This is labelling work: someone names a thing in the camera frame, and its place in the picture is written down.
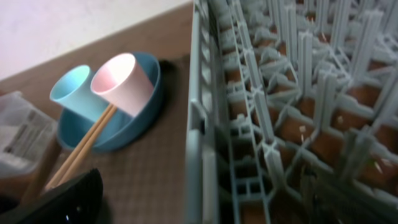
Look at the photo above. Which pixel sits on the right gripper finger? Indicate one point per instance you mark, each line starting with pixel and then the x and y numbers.
pixel 76 201

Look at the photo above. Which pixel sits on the wooden chopstick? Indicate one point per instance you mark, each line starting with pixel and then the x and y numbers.
pixel 87 149
pixel 77 149

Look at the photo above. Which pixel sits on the grey dishwasher rack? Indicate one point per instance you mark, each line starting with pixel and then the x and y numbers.
pixel 291 103

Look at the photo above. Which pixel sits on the brown serving tray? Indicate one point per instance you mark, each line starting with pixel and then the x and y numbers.
pixel 144 181

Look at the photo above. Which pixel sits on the clear plastic bin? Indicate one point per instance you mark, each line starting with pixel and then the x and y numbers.
pixel 25 134

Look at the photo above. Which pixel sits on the dark blue plate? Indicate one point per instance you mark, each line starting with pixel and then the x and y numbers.
pixel 122 129

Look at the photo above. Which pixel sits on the light blue cup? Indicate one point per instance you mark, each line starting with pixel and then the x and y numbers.
pixel 73 92

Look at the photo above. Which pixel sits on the pink cup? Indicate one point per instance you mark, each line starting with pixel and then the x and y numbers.
pixel 122 82

